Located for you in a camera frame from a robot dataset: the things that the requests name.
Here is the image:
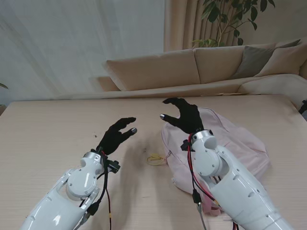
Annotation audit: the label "dark object beside table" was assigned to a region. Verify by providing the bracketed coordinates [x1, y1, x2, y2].
[298, 99, 307, 116]

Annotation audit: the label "white sheer curtain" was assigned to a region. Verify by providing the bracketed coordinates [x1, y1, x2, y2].
[0, 0, 166, 103]

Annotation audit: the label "beige throw pillow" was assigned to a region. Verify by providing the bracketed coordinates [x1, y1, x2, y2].
[254, 35, 307, 78]

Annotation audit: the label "green leafy indoor plant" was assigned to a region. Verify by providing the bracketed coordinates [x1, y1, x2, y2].
[191, 0, 276, 48]

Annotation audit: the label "pale pink backpack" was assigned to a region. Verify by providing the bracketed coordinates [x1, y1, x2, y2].
[160, 107, 272, 217]

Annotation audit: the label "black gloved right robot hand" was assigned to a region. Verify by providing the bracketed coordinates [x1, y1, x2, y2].
[159, 97, 205, 135]

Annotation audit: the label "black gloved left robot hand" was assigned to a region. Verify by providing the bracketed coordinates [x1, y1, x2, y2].
[96, 117, 138, 157]

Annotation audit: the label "beige sofa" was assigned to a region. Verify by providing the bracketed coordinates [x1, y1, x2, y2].
[89, 37, 307, 99]

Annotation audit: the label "beige pleated curtain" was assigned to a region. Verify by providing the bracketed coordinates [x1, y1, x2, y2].
[163, 0, 307, 53]

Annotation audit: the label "red right arm wires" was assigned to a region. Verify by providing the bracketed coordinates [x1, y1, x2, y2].
[186, 133, 216, 200]

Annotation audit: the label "yellow cord tassel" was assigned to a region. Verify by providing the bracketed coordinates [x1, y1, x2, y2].
[146, 153, 166, 167]

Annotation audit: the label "grey right arm cable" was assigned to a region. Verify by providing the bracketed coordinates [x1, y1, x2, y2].
[191, 188, 207, 230]

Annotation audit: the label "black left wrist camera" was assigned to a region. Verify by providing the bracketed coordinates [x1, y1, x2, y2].
[106, 159, 121, 174]

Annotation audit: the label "red left arm wire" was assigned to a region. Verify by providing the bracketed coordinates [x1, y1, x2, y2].
[105, 189, 113, 230]

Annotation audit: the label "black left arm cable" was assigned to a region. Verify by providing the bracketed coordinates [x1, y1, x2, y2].
[85, 165, 109, 218]

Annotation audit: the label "grey throw pillow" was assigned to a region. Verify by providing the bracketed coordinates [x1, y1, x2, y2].
[231, 39, 302, 80]

